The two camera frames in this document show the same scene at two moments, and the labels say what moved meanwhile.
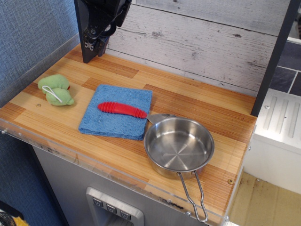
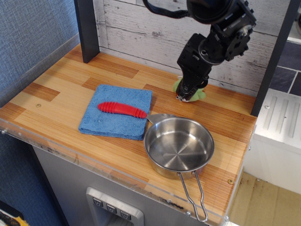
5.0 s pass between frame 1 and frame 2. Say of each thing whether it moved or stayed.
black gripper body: moved
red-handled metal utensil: stayed
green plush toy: moved
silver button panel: stayed
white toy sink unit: stayed
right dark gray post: stayed
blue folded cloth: stayed
